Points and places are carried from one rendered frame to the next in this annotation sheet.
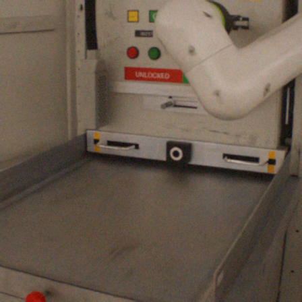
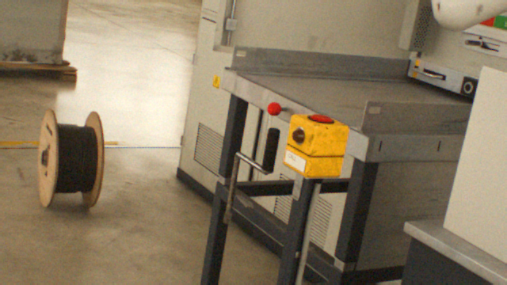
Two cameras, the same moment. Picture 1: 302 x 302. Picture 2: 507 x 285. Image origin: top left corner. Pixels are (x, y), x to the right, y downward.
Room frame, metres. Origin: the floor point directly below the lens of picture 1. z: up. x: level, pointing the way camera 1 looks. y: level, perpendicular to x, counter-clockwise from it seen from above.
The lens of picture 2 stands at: (-0.78, -0.77, 1.20)
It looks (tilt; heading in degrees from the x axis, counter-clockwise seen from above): 15 degrees down; 34
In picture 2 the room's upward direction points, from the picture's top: 10 degrees clockwise
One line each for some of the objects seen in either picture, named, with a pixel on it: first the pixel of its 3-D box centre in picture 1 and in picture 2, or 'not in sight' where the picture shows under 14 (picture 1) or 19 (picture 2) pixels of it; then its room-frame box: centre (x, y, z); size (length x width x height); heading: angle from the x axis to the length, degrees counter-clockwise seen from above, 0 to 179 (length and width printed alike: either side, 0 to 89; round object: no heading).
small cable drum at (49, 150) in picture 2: not in sight; (70, 158); (1.31, 1.51, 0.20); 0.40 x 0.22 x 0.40; 60
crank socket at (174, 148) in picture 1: (177, 152); (470, 87); (1.31, -0.06, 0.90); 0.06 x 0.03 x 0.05; 68
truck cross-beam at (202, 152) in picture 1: (183, 148); (480, 88); (1.34, -0.08, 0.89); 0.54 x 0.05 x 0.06; 68
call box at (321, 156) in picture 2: not in sight; (315, 146); (0.42, -0.11, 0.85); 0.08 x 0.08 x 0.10; 68
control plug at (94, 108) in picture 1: (94, 92); (418, 20); (1.35, 0.15, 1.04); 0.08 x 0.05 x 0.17; 158
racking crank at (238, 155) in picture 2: not in sight; (249, 178); (0.75, 0.24, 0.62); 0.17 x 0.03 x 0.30; 67
